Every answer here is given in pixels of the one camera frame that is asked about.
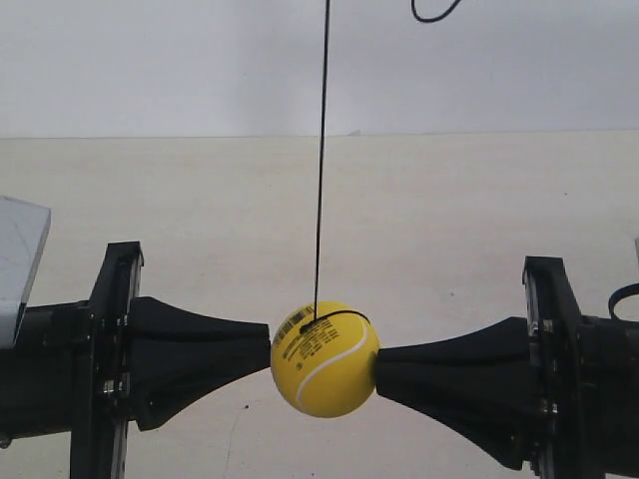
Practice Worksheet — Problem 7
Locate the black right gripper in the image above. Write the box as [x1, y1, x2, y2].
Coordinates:
[374, 256, 638, 478]

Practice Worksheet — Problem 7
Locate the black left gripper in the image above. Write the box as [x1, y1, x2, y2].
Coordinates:
[1, 240, 270, 478]

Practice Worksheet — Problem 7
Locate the black string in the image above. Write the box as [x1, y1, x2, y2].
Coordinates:
[301, 0, 464, 334]

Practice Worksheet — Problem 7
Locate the yellow tennis ball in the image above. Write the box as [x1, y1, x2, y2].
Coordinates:
[271, 301, 380, 419]

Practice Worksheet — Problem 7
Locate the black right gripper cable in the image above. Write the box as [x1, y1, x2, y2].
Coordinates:
[606, 281, 639, 321]

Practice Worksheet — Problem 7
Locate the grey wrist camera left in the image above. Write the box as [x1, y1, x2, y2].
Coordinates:
[1, 196, 51, 349]

